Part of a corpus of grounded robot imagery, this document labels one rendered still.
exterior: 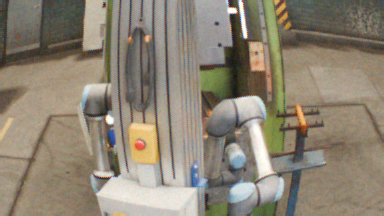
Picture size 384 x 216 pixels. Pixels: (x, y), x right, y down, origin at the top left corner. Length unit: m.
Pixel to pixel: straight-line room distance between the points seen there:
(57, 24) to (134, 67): 7.72
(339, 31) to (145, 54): 7.83
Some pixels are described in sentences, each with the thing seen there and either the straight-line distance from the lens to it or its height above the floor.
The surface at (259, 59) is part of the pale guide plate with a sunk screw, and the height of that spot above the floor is 1.25.
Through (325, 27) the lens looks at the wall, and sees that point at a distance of 10.02.
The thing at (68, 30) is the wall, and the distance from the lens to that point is 10.09.
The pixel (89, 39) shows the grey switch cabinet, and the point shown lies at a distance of 9.39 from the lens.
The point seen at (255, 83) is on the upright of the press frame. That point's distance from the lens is 4.05.
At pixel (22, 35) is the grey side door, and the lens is 10.40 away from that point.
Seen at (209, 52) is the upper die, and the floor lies 1.34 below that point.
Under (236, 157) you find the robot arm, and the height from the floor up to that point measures 1.02.
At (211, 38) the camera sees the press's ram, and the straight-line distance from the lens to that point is 3.79.
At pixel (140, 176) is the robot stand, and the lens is 2.54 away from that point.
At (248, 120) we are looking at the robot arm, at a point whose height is 1.25.
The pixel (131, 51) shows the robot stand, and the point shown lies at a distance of 2.44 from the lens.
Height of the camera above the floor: 2.32
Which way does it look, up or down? 19 degrees down
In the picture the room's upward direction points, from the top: 3 degrees counter-clockwise
